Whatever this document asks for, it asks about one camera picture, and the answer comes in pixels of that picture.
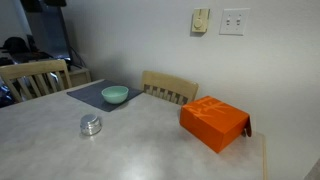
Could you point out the white double light switch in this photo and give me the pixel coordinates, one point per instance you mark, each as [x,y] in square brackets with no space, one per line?
[233,21]

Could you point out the silver round container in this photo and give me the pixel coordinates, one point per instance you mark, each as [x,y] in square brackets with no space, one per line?
[90,129]

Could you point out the beige wall thermostat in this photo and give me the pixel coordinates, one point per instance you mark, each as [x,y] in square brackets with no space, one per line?
[200,20]

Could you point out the orange cardboard box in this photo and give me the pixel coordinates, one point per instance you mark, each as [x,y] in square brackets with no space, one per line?
[214,122]

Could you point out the dark blue cloth mat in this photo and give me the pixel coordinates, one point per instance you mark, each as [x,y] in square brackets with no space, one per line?
[92,95]

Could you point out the silver container lid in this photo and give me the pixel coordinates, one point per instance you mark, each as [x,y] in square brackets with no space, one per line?
[89,119]

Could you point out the wooden chair near wall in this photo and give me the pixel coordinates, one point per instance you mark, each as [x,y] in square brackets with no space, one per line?
[168,87]

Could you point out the wooden chair at left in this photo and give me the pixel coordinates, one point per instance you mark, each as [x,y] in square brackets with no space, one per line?
[36,79]

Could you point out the mint green bowl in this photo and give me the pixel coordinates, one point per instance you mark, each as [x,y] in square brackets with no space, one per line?
[115,94]

